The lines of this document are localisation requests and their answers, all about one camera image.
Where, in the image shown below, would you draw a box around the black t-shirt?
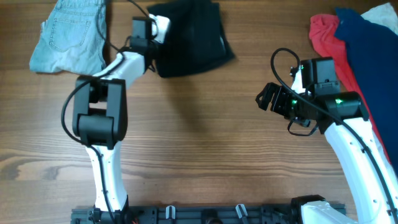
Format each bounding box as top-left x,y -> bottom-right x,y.
147,0 -> 235,78

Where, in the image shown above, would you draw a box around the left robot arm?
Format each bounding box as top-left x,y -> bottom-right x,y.
69,38 -> 163,223

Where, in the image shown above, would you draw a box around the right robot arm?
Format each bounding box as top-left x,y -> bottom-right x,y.
256,83 -> 397,223

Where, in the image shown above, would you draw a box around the red garment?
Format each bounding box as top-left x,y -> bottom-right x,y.
308,13 -> 392,164

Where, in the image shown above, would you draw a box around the folded light blue jeans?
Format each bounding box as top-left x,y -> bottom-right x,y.
29,0 -> 106,75

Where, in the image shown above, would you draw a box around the navy blue garment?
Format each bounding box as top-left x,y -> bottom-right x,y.
335,7 -> 397,171

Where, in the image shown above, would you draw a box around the white garment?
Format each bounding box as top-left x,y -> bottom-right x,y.
361,2 -> 397,29

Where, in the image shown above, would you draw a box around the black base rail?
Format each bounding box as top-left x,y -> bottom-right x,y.
70,203 -> 348,224

